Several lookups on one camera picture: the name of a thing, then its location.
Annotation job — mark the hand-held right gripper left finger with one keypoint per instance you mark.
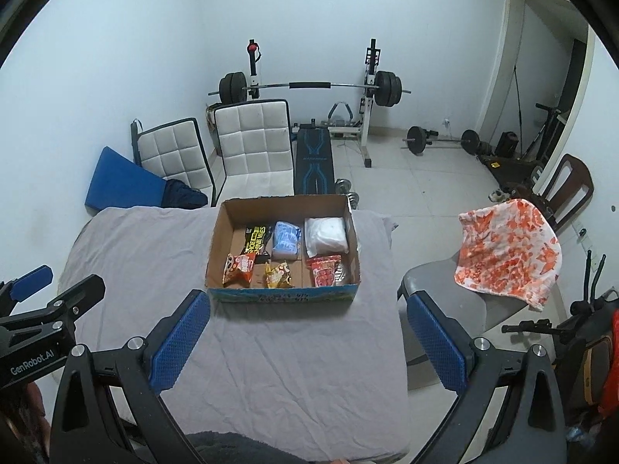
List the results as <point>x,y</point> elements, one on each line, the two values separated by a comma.
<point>181,338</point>

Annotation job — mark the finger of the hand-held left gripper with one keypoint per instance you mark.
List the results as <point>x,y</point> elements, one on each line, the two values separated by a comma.
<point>31,279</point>
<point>72,297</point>

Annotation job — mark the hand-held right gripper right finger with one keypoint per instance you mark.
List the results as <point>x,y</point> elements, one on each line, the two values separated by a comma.
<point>435,343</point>

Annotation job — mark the orange snack packet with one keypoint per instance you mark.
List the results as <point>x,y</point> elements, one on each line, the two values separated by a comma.
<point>238,268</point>

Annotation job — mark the yellow snack packet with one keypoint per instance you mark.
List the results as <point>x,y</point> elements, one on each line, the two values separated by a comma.
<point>276,274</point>

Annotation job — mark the cardboard box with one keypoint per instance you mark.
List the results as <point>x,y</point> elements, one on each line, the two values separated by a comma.
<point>290,295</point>

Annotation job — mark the black snack packet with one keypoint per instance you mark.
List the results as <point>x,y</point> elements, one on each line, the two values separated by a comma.
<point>256,241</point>

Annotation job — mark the red snack packet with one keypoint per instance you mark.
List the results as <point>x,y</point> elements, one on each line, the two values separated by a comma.
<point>325,270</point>

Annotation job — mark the blue tissue packet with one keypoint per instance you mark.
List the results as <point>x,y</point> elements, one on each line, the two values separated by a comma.
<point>286,240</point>

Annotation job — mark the white soft packet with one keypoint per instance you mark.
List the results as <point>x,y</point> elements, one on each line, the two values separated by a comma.
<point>326,234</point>

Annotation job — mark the grey chair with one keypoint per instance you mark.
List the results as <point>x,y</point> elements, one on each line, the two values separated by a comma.
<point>445,280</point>

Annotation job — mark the orange white printed cloth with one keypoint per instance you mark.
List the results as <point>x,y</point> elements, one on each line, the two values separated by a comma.
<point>508,251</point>

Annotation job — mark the blue foam mat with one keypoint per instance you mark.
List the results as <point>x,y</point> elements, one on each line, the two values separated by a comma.
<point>121,181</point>

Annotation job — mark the dark blue clothing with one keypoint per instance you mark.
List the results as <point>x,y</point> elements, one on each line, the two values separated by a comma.
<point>181,197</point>

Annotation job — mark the white shoes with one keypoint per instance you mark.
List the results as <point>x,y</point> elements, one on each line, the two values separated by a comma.
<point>498,196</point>

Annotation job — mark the small white quilted chair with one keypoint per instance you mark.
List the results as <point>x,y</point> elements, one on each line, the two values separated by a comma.
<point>169,154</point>

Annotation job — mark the red orange bag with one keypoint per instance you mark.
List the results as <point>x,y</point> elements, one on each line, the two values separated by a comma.
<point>613,348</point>

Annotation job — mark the chrome dumbbell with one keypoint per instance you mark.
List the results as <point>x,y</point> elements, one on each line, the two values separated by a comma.
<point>344,186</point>

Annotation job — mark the black floor mat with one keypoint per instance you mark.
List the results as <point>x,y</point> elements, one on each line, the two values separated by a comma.
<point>508,171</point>

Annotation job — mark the large white quilted chair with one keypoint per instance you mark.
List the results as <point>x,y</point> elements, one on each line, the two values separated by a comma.
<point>251,147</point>

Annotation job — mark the short barbell with black plates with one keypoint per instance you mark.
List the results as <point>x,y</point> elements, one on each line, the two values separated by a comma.
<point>416,139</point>

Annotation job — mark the black speaker box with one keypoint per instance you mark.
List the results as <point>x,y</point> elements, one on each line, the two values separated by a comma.
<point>508,144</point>

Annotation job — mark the black blue weight bench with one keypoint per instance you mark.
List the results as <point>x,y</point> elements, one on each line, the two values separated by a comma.
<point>314,164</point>

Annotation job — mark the dark wooden chair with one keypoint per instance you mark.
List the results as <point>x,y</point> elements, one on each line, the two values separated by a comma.
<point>575,179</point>

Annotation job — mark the brown wooden stand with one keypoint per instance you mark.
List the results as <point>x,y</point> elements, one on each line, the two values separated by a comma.
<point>211,116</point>

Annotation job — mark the white bench press rack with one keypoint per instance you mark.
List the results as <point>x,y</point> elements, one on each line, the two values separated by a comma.
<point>368,125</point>

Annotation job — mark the black kick scooter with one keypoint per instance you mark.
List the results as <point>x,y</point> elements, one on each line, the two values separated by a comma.
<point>551,116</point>

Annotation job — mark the long barbell with black plates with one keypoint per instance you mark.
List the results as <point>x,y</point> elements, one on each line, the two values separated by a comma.
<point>309,85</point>

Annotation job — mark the white wall socket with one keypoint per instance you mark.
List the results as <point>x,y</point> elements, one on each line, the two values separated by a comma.
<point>581,231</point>

